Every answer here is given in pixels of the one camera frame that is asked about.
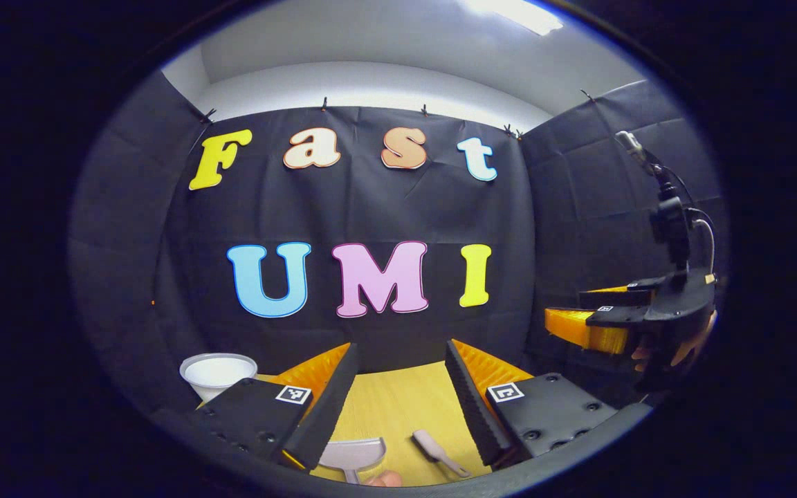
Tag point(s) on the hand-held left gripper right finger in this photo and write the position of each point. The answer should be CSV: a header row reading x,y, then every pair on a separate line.
x,y
471,415

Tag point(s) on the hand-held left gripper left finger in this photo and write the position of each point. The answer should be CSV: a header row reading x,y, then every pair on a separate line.
x,y
333,408

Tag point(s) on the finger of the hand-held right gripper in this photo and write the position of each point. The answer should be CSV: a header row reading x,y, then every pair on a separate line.
x,y
620,297
613,317

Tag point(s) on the small grey dustpan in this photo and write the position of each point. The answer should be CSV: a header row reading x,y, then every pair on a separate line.
x,y
353,453

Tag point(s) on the small grey broom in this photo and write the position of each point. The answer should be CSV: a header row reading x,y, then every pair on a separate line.
x,y
436,451

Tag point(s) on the white ribbed garbage bin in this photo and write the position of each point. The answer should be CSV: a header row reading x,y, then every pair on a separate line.
x,y
215,373

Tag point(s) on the wooden desktop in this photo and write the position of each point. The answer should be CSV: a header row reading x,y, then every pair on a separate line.
x,y
398,401

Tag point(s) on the ceiling light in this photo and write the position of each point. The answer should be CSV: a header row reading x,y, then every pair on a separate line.
x,y
516,12

